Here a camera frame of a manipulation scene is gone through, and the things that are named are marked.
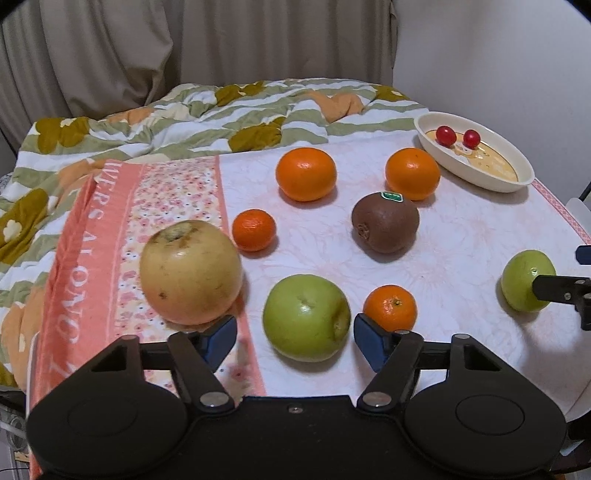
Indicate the brown kiwi with sticker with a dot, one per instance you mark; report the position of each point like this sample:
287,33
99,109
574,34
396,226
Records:
385,224

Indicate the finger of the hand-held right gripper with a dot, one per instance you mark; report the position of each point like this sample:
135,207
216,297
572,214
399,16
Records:
584,255
561,288

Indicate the cream oval bowl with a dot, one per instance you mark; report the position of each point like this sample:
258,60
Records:
494,164

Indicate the large green apple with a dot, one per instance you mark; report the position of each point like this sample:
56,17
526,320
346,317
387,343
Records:
304,318

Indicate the large orange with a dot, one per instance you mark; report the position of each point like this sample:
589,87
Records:
412,174
306,174

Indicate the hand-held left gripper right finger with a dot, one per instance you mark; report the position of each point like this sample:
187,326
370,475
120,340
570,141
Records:
369,339

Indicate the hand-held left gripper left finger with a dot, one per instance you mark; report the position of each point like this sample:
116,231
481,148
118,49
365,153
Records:
221,339

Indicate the green floral striped blanket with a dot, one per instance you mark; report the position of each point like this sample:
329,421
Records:
138,134

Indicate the small green apple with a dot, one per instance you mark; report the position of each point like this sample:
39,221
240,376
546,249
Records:
521,279

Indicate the red cherry tomato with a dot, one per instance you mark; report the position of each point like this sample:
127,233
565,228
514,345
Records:
472,137
446,134

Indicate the small mandarin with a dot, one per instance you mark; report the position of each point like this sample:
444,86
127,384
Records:
390,307
254,230

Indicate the yellow apple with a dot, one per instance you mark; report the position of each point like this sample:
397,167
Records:
189,272

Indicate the pink floral towel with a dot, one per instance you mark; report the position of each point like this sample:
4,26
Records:
461,244

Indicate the beige curtain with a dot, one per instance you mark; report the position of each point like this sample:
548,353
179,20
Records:
115,55

